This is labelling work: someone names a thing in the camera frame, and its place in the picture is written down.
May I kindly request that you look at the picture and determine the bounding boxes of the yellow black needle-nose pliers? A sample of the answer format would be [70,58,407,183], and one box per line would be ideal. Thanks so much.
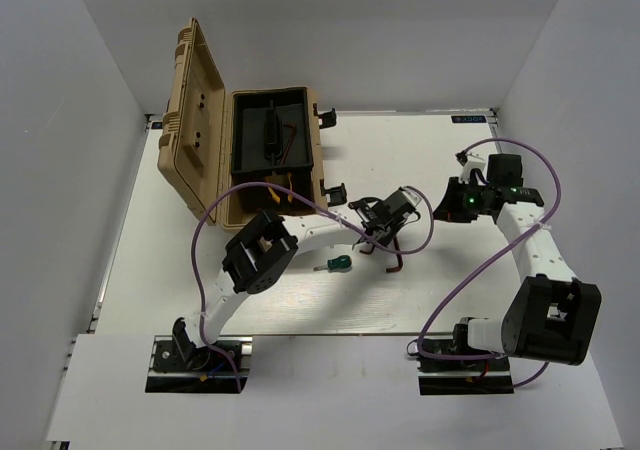
[265,172,294,205]

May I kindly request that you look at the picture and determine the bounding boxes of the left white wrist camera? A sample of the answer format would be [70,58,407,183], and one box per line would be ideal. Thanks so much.
[399,186,422,209]

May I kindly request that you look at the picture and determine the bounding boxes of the purple cable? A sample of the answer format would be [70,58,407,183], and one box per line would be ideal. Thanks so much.
[405,137,561,390]
[192,182,435,391]

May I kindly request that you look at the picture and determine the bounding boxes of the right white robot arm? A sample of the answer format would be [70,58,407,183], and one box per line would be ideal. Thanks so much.
[434,153,602,369]

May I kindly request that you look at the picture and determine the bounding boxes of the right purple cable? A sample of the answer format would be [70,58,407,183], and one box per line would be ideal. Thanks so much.
[405,137,561,390]

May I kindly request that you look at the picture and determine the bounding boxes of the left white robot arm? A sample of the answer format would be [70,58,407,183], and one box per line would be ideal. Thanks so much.
[172,187,421,370]

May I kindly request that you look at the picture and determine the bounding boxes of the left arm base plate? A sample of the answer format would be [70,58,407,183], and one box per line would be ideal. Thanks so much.
[145,336,252,395]

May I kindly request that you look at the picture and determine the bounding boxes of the large brown hex key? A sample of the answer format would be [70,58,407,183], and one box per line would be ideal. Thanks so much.
[279,123,297,165]

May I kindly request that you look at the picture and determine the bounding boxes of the black toolbox rear latch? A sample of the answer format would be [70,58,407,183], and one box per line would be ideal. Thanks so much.
[316,108,337,129]

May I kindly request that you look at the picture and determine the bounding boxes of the tan plastic toolbox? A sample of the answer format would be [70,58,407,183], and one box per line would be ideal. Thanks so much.
[157,19,327,232]

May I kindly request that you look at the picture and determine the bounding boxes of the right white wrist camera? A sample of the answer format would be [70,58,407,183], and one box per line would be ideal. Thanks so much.
[455,151,486,182]

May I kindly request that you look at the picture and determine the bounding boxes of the black toolbox latch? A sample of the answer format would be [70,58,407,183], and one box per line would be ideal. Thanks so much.
[320,183,348,207]
[316,108,337,129]

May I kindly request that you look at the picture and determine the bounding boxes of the black toolbox front latch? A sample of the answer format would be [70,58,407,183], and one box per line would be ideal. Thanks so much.
[320,183,348,207]

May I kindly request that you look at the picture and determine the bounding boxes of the green stubby orange-capped screwdriver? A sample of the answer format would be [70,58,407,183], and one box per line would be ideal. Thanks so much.
[313,255,352,272]

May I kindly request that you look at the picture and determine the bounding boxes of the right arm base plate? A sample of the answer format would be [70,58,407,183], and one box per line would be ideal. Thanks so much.
[406,339,514,396]

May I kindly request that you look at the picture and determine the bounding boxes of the medium brown hex key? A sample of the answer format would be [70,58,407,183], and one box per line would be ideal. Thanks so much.
[386,237,404,274]

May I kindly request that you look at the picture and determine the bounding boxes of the small brown hex key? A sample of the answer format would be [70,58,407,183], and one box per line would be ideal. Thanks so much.
[357,237,386,255]

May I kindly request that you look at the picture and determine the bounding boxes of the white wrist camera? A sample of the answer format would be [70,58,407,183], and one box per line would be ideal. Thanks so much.
[455,151,486,182]
[399,186,422,209]

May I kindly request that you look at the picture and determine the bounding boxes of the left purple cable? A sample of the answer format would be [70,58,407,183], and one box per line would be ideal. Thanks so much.
[192,182,435,391]

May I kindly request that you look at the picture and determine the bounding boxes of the black toolbox tray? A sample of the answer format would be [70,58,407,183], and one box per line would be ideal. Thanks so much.
[231,87,314,179]

